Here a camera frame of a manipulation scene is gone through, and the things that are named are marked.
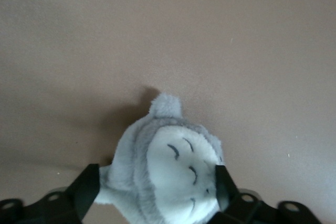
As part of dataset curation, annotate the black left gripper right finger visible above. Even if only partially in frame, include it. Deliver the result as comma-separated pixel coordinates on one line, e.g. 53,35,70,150
209,164,264,224

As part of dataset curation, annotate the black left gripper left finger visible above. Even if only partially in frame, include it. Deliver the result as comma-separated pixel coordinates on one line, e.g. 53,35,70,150
34,163,102,224

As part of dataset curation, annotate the grey plush toy with keyring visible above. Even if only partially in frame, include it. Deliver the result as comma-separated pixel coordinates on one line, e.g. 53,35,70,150
94,92,224,224

